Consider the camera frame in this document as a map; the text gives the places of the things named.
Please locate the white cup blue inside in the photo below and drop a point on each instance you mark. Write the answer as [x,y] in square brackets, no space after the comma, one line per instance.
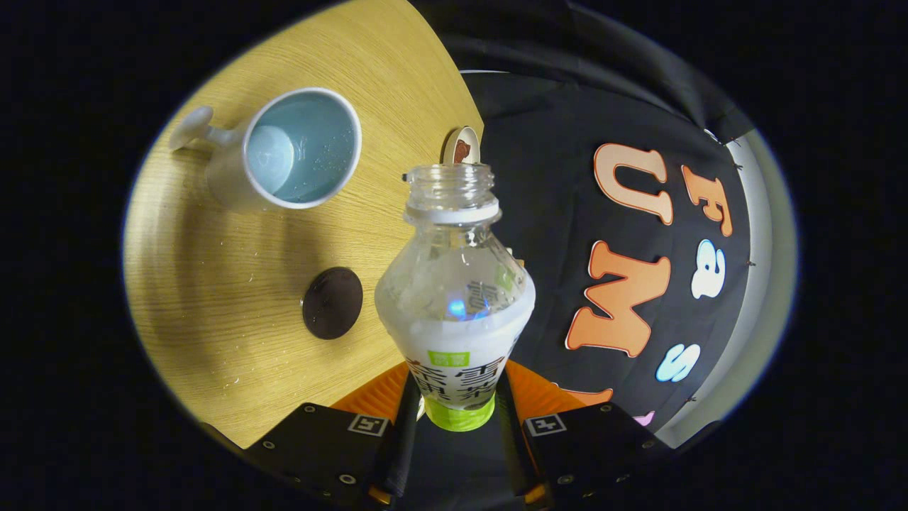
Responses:
[298,152]

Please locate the clear juice bottle green label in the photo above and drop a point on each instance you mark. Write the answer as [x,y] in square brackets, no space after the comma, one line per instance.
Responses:
[454,312]

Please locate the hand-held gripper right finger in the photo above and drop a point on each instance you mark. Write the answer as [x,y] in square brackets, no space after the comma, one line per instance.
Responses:
[596,447]

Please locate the dark brown round coaster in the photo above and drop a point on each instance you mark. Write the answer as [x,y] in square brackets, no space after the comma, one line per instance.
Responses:
[332,304]

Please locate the brown meat piece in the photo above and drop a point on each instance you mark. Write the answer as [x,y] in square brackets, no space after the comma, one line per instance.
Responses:
[462,150]

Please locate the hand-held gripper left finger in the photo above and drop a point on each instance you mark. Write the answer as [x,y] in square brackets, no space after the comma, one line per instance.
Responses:
[319,443]

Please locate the small beige plate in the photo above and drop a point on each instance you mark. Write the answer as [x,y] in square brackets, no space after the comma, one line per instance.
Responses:
[451,142]

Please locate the wooden table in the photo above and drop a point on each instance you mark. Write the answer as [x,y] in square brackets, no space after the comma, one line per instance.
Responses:
[234,284]

